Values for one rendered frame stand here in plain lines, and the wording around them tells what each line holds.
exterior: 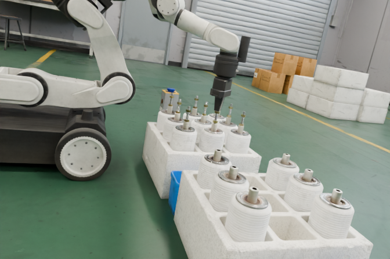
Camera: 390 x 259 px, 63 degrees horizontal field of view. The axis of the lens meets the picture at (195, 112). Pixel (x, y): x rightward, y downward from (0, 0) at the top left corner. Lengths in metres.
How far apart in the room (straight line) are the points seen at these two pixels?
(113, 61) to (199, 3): 5.15
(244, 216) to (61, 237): 0.52
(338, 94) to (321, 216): 2.97
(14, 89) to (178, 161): 0.69
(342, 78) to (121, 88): 2.80
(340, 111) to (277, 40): 3.67
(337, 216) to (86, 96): 1.02
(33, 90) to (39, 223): 0.54
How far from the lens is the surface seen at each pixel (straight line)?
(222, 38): 1.16
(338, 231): 0.89
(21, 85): 1.39
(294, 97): 4.26
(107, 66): 1.40
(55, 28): 6.24
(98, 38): 1.37
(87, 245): 0.98
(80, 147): 1.25
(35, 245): 0.99
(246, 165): 1.29
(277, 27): 7.21
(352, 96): 3.93
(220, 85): 1.18
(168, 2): 1.18
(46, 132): 1.29
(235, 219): 0.75
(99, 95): 1.38
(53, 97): 1.43
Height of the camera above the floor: 0.58
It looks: 13 degrees down
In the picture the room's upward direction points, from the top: 10 degrees clockwise
